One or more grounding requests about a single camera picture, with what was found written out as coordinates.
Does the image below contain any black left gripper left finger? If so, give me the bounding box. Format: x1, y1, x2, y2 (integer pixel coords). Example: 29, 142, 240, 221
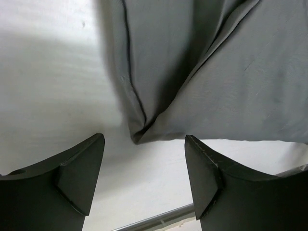
0, 133, 105, 231

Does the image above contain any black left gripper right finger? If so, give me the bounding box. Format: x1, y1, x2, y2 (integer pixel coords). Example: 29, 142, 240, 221
184, 134, 308, 231

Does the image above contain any grey pleated skirt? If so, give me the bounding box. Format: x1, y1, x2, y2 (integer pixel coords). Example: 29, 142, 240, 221
97, 0, 308, 144

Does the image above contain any aluminium table frame rail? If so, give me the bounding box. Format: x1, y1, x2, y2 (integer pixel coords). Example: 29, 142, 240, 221
112, 163, 308, 231

